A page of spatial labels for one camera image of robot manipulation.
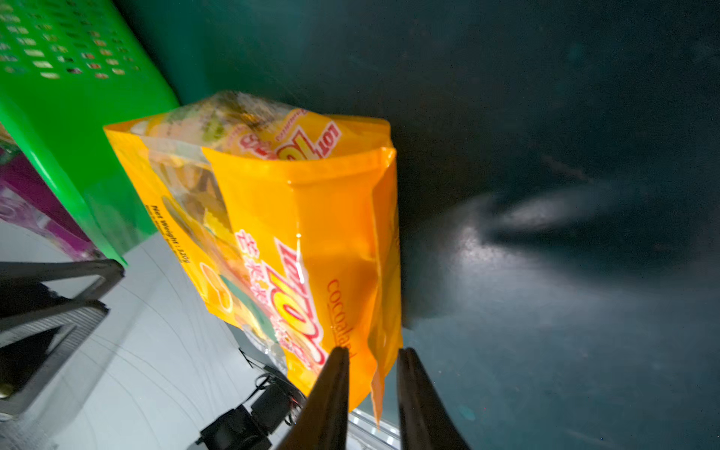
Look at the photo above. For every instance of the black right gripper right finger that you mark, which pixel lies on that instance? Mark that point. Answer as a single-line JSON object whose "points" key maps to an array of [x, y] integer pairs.
{"points": [[424, 422]]}

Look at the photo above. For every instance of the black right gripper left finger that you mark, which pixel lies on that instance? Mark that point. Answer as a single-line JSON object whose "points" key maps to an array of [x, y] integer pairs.
{"points": [[323, 421]]}

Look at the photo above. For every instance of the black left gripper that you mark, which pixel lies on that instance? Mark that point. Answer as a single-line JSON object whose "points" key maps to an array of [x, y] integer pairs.
{"points": [[41, 330]]}

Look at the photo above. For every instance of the purple grape candy bag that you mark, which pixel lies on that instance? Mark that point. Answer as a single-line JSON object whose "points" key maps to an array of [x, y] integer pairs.
{"points": [[26, 201]]}

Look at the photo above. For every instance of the yellow corn candy bag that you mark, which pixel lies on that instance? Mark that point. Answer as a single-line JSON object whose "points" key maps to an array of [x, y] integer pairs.
{"points": [[286, 222]]}

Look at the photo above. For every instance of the green plastic basket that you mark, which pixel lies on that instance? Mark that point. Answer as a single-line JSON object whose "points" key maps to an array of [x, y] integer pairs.
{"points": [[68, 70]]}

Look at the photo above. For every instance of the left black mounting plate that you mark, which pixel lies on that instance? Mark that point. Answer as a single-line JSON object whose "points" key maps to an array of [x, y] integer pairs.
{"points": [[274, 401]]}

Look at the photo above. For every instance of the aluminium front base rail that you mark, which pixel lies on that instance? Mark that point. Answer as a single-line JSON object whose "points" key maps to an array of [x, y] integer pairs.
{"points": [[365, 434]]}

